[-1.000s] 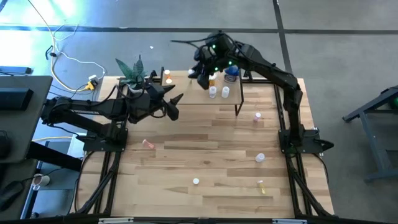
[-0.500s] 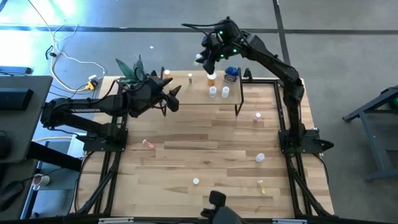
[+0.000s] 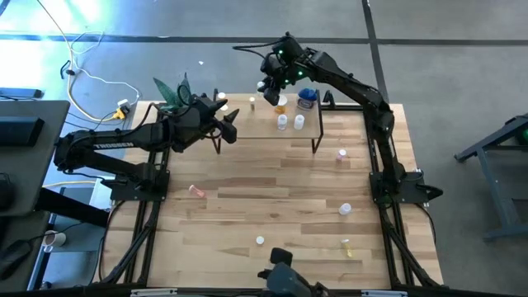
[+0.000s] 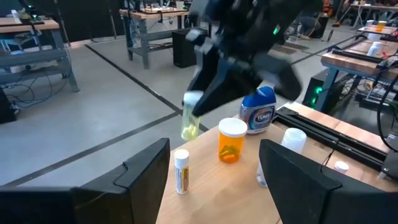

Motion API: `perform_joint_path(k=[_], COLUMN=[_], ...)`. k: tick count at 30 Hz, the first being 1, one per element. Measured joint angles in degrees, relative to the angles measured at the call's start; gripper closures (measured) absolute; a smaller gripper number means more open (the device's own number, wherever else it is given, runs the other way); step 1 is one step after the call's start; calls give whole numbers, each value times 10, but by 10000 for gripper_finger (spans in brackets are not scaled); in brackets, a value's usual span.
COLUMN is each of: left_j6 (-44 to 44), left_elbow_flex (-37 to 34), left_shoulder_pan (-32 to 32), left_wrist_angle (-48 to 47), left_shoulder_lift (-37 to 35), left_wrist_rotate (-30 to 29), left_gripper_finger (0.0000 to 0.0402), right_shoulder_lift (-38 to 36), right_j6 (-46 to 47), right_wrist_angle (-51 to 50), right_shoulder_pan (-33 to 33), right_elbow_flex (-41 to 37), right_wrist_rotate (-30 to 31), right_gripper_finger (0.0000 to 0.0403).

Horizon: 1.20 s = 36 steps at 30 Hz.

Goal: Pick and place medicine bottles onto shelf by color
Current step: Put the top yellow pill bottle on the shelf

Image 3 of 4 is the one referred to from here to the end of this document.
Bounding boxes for black floor cable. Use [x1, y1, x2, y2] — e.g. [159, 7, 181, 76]
[59, 59, 79, 80]

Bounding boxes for wooden shelf black legs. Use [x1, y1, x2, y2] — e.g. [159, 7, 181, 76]
[209, 87, 325, 155]

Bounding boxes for snake plant white pot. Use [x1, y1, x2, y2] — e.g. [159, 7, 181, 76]
[153, 73, 195, 112]

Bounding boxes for black flat device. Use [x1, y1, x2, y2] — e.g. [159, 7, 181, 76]
[0, 87, 44, 100]

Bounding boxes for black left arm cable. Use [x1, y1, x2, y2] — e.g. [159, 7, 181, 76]
[139, 83, 194, 125]

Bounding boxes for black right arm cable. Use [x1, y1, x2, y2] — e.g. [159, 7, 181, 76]
[232, 37, 290, 54]

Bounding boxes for dark grey desk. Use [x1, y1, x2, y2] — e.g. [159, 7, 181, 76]
[0, 210, 53, 294]

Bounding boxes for yellow floor cable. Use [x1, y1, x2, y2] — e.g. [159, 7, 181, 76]
[35, 0, 125, 123]
[42, 179, 97, 189]

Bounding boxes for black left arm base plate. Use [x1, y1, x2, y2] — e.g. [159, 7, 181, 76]
[101, 167, 171, 202]

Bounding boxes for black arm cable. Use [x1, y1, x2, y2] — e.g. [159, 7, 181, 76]
[232, 37, 290, 54]
[139, 83, 194, 125]

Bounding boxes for black desk leg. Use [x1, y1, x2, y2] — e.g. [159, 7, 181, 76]
[35, 187, 111, 229]

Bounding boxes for black desk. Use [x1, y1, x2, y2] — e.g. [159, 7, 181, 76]
[0, 100, 71, 218]

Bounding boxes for silver metal bracket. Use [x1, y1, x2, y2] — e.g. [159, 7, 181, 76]
[361, 290, 408, 297]
[130, 288, 178, 297]

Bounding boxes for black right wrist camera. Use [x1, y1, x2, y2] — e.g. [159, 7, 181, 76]
[262, 84, 285, 107]

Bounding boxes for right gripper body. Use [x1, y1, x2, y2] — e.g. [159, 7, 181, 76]
[259, 35, 317, 90]

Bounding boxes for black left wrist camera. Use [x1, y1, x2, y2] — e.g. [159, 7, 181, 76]
[219, 122, 239, 145]

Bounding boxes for black oblong desk device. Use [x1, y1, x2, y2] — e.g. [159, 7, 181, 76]
[0, 116, 45, 147]

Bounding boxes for clear jar blue lid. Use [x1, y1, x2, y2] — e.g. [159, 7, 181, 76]
[296, 87, 318, 111]

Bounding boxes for grey metal stand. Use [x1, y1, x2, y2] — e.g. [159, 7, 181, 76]
[453, 111, 528, 243]

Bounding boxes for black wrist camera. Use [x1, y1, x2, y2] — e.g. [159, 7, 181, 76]
[262, 84, 285, 107]
[219, 122, 239, 145]

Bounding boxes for white floor cable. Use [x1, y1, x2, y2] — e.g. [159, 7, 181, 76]
[68, 31, 142, 106]

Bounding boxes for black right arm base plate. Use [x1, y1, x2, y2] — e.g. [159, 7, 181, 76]
[369, 170, 445, 206]

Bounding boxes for paper cup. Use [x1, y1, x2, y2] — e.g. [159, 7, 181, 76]
[42, 229, 68, 253]

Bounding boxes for black aluminium table frame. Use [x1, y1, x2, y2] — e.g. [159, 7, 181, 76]
[97, 101, 446, 297]

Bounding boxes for white floor box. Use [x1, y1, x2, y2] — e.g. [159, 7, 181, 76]
[88, 181, 115, 210]

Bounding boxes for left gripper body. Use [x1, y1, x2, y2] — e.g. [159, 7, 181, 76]
[175, 97, 224, 152]

